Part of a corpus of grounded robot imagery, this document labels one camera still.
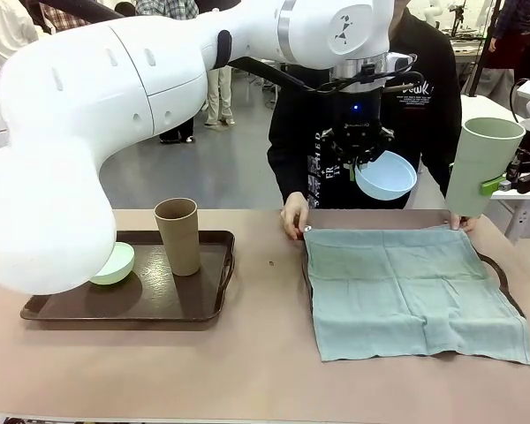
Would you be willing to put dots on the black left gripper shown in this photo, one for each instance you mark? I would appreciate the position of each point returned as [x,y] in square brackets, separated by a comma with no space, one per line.
[361,119]

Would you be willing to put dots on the tall pale green cup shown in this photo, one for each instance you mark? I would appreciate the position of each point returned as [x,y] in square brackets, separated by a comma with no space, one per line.
[477,176]

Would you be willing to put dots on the light blue bowl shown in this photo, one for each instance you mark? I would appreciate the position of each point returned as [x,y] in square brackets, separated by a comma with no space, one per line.
[384,185]

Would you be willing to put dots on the teal cloth mat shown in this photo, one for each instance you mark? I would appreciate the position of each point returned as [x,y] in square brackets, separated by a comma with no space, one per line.
[402,287]

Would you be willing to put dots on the pale green bowl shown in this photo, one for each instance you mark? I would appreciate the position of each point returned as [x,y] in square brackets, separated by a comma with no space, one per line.
[119,265]

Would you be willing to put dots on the person's right forearm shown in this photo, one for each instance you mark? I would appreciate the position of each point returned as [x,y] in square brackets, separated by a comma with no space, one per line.
[287,176]

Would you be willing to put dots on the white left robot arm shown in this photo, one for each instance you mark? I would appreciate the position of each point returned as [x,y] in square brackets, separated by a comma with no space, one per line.
[93,79]

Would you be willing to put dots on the dark brown plastic tray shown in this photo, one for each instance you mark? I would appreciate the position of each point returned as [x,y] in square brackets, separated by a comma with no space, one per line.
[496,264]
[181,300]

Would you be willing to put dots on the person's left hand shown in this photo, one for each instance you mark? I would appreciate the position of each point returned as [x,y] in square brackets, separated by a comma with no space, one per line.
[466,223]

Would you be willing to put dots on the person's right hand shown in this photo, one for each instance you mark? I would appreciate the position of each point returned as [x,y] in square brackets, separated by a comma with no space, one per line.
[293,214]

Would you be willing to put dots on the person in black hoodie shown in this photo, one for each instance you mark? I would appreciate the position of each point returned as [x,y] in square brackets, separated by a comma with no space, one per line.
[433,53]

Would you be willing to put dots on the black stand pole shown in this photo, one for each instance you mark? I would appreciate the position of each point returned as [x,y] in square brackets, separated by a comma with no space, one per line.
[486,40]

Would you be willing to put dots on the person in white trousers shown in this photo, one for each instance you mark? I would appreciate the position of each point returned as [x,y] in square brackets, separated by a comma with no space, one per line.
[221,97]

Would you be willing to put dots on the person in blue plaid shirt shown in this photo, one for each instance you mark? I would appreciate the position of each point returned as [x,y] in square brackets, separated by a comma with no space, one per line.
[181,134]

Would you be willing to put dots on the tall brown cup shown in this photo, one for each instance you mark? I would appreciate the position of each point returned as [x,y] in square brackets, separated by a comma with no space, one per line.
[181,238]

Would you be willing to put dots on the person in red plaid shirt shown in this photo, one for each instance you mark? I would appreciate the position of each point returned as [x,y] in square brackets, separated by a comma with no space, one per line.
[57,20]

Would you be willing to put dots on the person in white shirt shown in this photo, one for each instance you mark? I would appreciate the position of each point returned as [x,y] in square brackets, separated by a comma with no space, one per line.
[4,26]

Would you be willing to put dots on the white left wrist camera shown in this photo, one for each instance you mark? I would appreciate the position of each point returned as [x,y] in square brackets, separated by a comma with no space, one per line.
[397,59]

